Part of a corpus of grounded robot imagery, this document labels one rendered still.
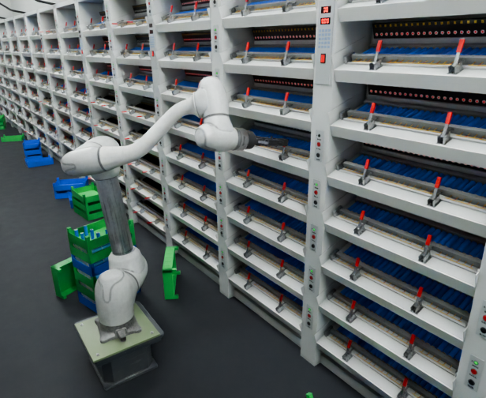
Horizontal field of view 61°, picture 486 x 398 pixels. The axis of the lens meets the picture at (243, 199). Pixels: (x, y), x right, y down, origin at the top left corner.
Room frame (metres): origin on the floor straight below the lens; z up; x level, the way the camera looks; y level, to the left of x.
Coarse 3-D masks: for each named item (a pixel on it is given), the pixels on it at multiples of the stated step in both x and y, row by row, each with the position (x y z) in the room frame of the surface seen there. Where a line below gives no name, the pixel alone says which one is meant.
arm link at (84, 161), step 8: (88, 144) 1.67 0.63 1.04; (96, 144) 1.68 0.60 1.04; (72, 152) 1.60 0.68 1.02; (80, 152) 1.59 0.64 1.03; (88, 152) 1.58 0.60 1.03; (96, 152) 1.58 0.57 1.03; (64, 160) 1.59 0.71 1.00; (72, 160) 1.58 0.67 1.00; (80, 160) 1.57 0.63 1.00; (88, 160) 1.56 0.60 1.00; (96, 160) 1.56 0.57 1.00; (64, 168) 1.59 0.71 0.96; (72, 168) 1.58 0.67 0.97; (80, 168) 1.57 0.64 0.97; (88, 168) 1.56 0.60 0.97; (96, 168) 1.57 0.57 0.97; (80, 176) 1.61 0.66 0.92
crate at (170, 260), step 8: (168, 248) 2.37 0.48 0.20; (176, 248) 2.38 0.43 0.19; (168, 256) 2.27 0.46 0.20; (168, 264) 2.17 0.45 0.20; (168, 272) 2.10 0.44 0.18; (176, 272) 2.38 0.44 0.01; (168, 280) 2.10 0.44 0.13; (168, 288) 2.10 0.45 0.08; (168, 296) 2.10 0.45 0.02; (176, 296) 2.10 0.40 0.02
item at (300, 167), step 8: (248, 128) 2.19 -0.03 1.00; (272, 128) 2.06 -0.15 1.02; (280, 128) 2.01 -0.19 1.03; (232, 152) 2.07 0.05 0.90; (240, 152) 2.01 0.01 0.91; (248, 152) 1.95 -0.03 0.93; (256, 152) 1.91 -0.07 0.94; (264, 152) 1.88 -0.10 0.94; (272, 152) 1.86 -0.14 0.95; (288, 152) 1.82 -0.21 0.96; (256, 160) 1.91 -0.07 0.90; (264, 160) 1.85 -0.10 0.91; (272, 160) 1.80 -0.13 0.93; (280, 160) 1.77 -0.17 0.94; (288, 160) 1.75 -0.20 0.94; (296, 160) 1.73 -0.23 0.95; (280, 168) 1.77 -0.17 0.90; (288, 168) 1.73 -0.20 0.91; (296, 168) 1.68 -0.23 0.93; (304, 168) 1.64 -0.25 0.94; (304, 176) 1.66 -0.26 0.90
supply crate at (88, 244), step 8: (88, 224) 2.19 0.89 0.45; (96, 224) 2.22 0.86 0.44; (104, 224) 2.26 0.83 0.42; (72, 232) 2.09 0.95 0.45; (80, 232) 2.14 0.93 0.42; (88, 232) 2.18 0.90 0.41; (104, 232) 2.18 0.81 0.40; (72, 240) 2.06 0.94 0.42; (80, 240) 2.00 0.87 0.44; (88, 240) 1.97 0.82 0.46; (96, 240) 2.00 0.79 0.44; (104, 240) 2.04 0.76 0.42; (88, 248) 1.96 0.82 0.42
